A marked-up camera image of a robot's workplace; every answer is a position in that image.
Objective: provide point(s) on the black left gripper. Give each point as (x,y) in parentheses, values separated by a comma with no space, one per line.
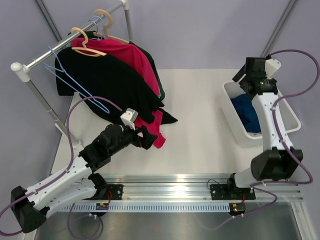
(146,141)

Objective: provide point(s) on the wooden hanger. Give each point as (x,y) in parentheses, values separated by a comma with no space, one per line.
(107,26)
(84,50)

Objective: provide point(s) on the rear blue wire hanger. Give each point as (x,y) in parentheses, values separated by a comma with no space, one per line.
(96,27)

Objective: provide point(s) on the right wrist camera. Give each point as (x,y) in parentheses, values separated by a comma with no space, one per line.
(272,65)

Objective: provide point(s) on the aluminium mounting rail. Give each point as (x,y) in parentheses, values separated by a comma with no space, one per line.
(181,193)

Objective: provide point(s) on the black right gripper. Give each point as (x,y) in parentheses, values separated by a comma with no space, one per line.
(239,75)

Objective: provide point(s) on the blue t shirt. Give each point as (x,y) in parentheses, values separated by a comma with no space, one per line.
(246,112)

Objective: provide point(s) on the white plastic basket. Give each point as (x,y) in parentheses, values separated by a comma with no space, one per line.
(243,139)

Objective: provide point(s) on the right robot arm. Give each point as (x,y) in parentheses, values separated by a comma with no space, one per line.
(279,158)

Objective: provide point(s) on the light blue wire hanger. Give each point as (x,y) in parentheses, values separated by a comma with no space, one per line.
(84,93)

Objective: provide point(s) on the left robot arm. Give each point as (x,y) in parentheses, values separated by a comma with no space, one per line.
(79,180)

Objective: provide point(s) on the pink t shirt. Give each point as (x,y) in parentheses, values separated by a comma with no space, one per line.
(154,127)

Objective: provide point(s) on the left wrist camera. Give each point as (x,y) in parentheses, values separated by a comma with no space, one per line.
(129,117)

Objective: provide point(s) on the metal clothes rack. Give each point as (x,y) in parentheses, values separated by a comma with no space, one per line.
(22,71)

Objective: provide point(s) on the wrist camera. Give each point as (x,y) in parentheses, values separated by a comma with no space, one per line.
(272,65)
(129,117)

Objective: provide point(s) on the black t shirt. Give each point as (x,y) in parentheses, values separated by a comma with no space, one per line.
(110,78)

